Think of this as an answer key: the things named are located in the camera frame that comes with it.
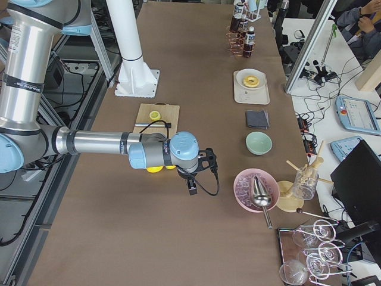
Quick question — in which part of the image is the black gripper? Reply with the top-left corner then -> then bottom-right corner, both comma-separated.
176,166 -> 198,195

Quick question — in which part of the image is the tea bottle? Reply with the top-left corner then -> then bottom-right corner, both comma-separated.
242,26 -> 255,58
229,1 -> 245,33
237,8 -> 248,37

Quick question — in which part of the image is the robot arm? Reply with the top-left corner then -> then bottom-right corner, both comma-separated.
1,1 -> 200,194

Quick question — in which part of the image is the cream tray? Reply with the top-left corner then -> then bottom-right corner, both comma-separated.
233,70 -> 270,105

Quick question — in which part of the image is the yellow lemon near board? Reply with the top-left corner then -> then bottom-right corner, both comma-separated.
165,165 -> 176,170

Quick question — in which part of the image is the yellow lemon near bowl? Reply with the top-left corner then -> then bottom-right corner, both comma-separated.
146,166 -> 163,173

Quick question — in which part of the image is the pink bowl with ice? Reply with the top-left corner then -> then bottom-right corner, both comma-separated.
233,168 -> 280,213

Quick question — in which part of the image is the wooden cutting board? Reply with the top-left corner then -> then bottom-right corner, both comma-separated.
133,104 -> 180,138

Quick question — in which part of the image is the half lemon slice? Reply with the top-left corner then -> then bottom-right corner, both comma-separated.
149,110 -> 161,121

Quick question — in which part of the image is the steel ice scoop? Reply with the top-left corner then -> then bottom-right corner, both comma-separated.
252,176 -> 273,229

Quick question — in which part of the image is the steel muddler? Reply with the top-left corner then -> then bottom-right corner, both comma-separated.
135,122 -> 166,128

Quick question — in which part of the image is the green bowl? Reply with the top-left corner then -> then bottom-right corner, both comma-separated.
245,132 -> 273,156

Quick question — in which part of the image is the grey folded cloth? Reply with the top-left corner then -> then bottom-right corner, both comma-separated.
245,110 -> 270,129

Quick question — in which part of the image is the wooden stand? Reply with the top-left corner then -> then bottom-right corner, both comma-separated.
276,141 -> 333,212

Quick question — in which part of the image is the glazed donut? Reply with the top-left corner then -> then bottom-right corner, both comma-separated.
243,75 -> 260,88

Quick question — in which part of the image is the white plate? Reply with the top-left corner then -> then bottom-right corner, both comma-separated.
236,69 -> 266,90

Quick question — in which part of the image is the glass jar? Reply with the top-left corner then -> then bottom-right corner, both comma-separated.
291,167 -> 319,200

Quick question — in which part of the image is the wine glass rack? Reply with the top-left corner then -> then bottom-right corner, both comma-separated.
277,215 -> 352,285

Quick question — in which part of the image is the black monitor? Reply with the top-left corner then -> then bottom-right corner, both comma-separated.
330,140 -> 380,225

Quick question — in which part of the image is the teach pendant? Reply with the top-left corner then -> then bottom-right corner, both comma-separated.
335,95 -> 380,135

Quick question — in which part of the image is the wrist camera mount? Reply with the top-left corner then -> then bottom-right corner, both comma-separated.
196,148 -> 218,173

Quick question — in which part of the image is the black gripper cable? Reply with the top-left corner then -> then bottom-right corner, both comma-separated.
138,119 -> 221,197

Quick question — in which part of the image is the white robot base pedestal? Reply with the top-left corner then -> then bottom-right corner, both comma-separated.
107,0 -> 160,98

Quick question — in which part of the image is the copper wire bottle rack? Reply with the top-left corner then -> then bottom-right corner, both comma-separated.
226,32 -> 245,57

